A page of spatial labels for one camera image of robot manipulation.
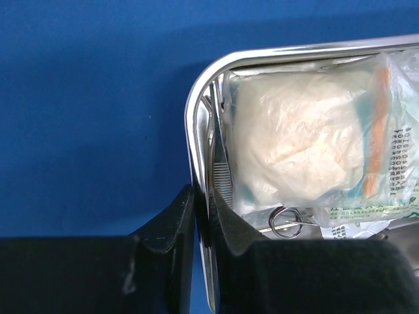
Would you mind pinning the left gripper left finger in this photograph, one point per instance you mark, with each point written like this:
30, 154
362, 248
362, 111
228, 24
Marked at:
147, 271

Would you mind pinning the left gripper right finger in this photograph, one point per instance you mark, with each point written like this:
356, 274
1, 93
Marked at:
257, 274

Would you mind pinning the beige gauze ball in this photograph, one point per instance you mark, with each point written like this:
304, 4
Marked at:
297, 136

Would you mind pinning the metal instrument tray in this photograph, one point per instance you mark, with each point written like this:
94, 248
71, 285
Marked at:
198, 119

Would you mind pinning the blue surgical drape cloth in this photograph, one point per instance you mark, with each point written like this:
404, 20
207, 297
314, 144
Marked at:
93, 95

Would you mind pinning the white packet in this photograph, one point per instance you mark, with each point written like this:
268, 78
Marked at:
359, 230

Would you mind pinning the green suture packet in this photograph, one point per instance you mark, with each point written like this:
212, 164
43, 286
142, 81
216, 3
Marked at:
389, 188

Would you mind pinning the steel forceps in tray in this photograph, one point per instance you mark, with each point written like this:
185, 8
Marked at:
218, 171

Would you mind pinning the steel ring-handle scissors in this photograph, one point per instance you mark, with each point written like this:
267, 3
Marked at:
287, 222

